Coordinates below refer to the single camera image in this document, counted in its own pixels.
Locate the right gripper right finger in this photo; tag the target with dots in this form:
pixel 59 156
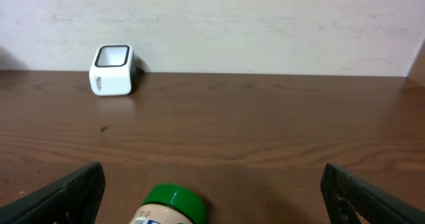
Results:
pixel 347 197

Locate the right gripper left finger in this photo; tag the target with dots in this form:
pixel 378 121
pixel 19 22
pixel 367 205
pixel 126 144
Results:
pixel 74 198

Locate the green lid jar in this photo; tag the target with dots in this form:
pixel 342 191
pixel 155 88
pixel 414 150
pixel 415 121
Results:
pixel 168 203

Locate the white barcode scanner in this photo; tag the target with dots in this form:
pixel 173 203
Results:
pixel 113 70

